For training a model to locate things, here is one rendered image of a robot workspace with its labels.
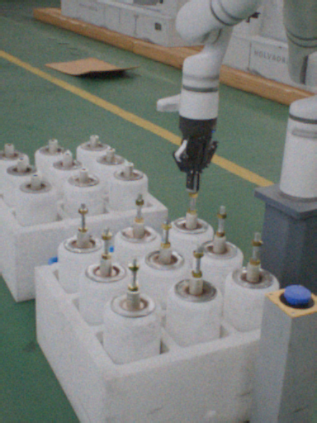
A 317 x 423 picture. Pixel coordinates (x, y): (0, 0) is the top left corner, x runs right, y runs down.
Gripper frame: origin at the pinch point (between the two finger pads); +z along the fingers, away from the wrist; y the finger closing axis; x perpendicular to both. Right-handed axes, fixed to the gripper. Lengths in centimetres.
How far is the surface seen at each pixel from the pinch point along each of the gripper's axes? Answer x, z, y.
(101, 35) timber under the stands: 272, 31, 257
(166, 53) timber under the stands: 189, 29, 230
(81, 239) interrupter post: 9.5, 8.3, -22.6
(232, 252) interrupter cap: -13.3, 9.7, -4.4
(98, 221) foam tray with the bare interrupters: 26.5, 17.6, -0.1
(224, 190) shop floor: 40, 35, 76
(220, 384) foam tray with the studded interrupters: -24.1, 24.6, -22.4
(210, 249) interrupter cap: -9.3, 10.0, -6.1
